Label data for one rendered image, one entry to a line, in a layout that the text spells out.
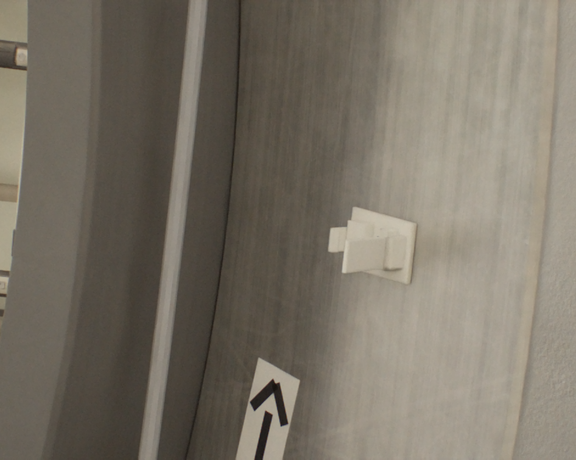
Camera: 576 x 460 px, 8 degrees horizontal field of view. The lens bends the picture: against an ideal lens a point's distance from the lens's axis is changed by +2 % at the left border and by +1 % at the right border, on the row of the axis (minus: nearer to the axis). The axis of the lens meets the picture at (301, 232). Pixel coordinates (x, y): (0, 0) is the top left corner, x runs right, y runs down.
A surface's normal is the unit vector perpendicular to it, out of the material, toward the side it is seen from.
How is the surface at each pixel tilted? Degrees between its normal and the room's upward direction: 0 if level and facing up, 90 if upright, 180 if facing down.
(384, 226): 90
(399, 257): 91
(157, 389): 92
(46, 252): 90
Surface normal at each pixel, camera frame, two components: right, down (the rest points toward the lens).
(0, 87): -0.11, 0.14
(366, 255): 0.76, 0.19
